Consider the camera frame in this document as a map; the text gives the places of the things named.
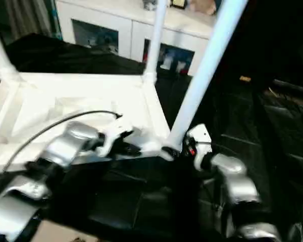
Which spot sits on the white plastic table top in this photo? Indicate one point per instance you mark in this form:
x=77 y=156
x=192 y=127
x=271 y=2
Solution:
x=78 y=95

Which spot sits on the white plastic table leg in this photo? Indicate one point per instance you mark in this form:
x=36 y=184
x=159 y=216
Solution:
x=212 y=58
x=155 y=40
x=0 y=50

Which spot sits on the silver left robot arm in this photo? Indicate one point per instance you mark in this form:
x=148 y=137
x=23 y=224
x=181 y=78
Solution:
x=70 y=141

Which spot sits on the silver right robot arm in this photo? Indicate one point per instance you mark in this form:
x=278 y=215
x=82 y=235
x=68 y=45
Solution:
x=237 y=176

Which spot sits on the black shiny mat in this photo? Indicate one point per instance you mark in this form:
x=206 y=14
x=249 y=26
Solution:
x=141 y=196

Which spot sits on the small white cup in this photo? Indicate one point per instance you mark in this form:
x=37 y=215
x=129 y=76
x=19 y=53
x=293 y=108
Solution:
x=180 y=66

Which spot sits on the white printed mug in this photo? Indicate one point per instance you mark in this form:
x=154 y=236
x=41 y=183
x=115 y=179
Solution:
x=166 y=61

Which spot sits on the small beige label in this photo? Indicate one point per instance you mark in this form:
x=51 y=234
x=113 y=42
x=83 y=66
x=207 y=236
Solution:
x=245 y=79

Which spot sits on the long black bar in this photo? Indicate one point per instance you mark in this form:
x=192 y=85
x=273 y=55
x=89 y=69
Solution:
x=293 y=87

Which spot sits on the white sideboard cabinet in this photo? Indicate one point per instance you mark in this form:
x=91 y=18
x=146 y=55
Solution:
x=103 y=17

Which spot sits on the beige teddy bear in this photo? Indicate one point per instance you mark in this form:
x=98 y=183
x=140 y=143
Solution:
x=204 y=5

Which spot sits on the small framed picture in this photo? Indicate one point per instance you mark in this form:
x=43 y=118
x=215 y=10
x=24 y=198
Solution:
x=178 y=3

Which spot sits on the dark cluttered bundle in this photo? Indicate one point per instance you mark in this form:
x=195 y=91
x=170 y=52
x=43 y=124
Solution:
x=149 y=3

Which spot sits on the beige curtain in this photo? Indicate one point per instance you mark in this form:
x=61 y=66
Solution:
x=27 y=17

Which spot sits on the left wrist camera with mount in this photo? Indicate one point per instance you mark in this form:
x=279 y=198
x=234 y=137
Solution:
x=113 y=133

